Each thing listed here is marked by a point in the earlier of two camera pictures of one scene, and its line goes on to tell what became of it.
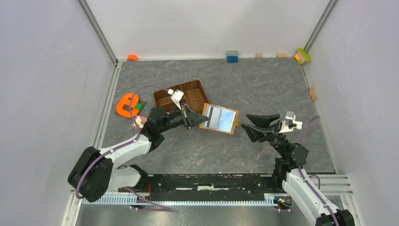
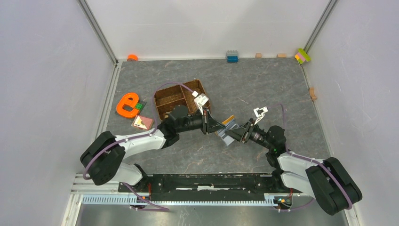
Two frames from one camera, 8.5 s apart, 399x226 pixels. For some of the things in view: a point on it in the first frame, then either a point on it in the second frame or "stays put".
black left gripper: [187, 116] -> [209, 125]
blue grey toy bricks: [232, 56] stays put
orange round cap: [132, 57] stays put
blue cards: [219, 118] -> [227, 138]
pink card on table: [140, 120] stays put
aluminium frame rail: [98, 30] stays put
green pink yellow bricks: [302, 56] stays put
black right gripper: [262, 121] -> [243, 132]
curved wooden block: [312, 92] stays put
